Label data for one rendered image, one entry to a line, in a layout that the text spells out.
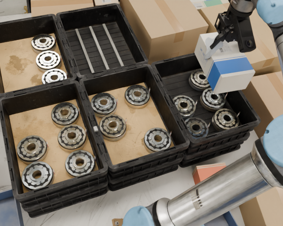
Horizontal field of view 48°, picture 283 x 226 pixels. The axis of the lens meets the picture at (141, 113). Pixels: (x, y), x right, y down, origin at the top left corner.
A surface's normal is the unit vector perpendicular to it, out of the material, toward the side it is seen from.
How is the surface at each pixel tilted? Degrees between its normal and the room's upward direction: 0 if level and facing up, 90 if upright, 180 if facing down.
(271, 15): 90
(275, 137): 38
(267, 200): 0
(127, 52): 0
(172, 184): 0
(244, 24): 27
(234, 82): 90
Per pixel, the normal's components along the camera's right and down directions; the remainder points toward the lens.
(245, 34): 0.24, -0.12
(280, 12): 0.18, 0.82
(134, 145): 0.09, -0.55
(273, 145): -0.54, -0.38
